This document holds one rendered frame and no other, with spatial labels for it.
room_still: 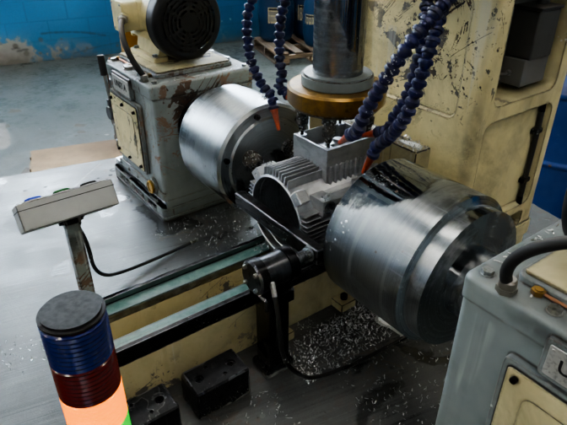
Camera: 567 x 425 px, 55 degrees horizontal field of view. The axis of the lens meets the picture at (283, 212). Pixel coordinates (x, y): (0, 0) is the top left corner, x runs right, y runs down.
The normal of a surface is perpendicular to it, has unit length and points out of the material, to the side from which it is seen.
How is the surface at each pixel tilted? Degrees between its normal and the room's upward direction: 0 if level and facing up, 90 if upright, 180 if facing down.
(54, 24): 90
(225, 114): 32
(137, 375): 90
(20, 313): 0
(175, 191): 90
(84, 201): 59
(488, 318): 90
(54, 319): 0
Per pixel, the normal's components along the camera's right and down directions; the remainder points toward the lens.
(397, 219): -0.51, -0.47
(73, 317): 0.00, -0.86
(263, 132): 0.59, 0.41
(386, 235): -0.66, -0.26
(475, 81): -0.80, 0.30
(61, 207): 0.51, -0.10
